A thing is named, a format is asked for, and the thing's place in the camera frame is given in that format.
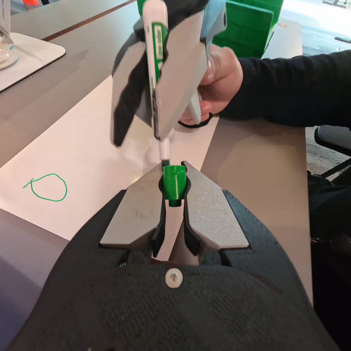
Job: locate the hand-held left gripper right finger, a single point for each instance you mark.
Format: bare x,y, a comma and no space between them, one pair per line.
214,216

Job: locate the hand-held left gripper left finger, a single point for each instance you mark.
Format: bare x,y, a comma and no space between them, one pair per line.
134,216

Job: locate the person's right forearm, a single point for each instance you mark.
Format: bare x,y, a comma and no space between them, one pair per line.
288,87

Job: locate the green marker cap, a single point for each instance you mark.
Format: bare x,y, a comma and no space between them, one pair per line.
174,183

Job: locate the green whiteboard marker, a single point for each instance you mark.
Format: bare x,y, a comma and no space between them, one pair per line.
155,54

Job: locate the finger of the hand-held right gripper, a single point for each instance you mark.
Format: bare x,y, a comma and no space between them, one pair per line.
115,104
183,68

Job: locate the person's right hand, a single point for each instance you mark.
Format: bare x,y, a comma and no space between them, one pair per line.
224,79

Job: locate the green plastic bin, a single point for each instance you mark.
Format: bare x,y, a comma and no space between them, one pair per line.
246,30

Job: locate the white clipboard stand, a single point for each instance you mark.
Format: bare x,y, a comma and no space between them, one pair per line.
33,57

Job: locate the black mesh office chair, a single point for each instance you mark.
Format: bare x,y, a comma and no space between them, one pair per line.
334,137

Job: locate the white whiteboard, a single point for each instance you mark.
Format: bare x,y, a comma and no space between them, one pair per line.
82,153

